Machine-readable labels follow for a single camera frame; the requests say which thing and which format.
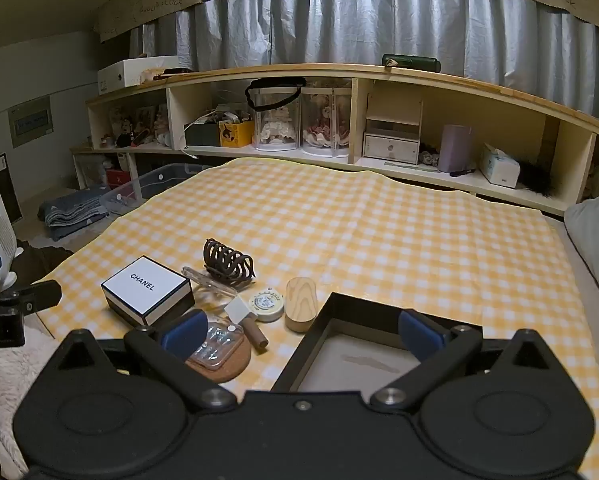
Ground beige printed valance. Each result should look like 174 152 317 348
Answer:
96 0 599 44

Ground round cork coaster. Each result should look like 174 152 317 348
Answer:
186 341 253 384

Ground black storage box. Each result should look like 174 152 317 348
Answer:
184 122 221 148

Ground white mini drawer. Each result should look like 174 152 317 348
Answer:
363 130 421 165

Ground light wooden block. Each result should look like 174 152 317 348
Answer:
284 277 321 334

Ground grey pillow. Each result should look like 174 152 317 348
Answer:
563 195 599 322

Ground dark green case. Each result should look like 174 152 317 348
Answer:
382 53 441 74

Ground wooden desk organiser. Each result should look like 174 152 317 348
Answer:
365 92 423 136

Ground dark cloth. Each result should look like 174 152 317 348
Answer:
9 239 76 288

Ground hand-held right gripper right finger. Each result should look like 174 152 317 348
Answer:
370 310 553 413

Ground black and white gift box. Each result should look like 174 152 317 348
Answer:
100 255 196 330

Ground yellow checked tablecloth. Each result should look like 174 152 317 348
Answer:
32 156 599 476

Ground black feather duster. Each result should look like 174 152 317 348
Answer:
517 160 561 197

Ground clear plastic storage bin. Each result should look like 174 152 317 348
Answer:
99 162 216 217

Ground black framed board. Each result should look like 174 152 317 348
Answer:
0 152 23 224

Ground grey wall panel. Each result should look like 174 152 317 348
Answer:
7 97 54 149

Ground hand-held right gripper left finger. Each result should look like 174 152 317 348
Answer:
54 309 237 413

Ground plush toys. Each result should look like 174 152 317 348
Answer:
102 104 171 150

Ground clear plastic case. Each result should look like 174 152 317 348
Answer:
181 266 238 302

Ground white cardboard box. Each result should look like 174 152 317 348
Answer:
98 57 181 94

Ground yellow box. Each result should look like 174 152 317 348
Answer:
218 120 255 149

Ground brown hair claw clip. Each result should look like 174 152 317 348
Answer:
202 238 256 291

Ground clear plastic blister pack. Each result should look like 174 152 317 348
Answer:
186 324 245 372

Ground white tissue box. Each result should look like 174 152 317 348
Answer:
479 142 523 187

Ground wooden shelf unit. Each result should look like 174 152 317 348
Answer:
70 62 599 217

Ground purple canister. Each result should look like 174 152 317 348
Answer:
438 124 473 174

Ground doll in pink dress case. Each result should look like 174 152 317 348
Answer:
300 87 353 158

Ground folded blue blanket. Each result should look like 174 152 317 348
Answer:
38 189 111 242

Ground black strap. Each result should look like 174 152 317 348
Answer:
244 78 307 112

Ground grey curtain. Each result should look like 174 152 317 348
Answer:
129 0 599 128

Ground round white tin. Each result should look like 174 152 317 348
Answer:
248 287 285 322

